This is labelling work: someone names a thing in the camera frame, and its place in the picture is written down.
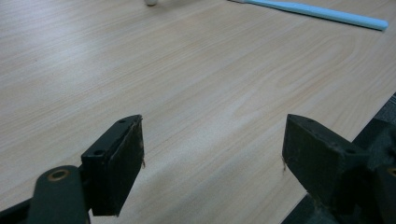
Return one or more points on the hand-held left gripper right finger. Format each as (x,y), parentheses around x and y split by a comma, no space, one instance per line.
(320,161)

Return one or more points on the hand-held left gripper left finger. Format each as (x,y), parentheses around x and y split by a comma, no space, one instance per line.
(112,168)

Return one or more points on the light blue toothbrush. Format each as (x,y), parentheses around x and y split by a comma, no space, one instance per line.
(317,11)

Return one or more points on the small white round object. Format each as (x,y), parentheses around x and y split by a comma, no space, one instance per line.
(151,2)

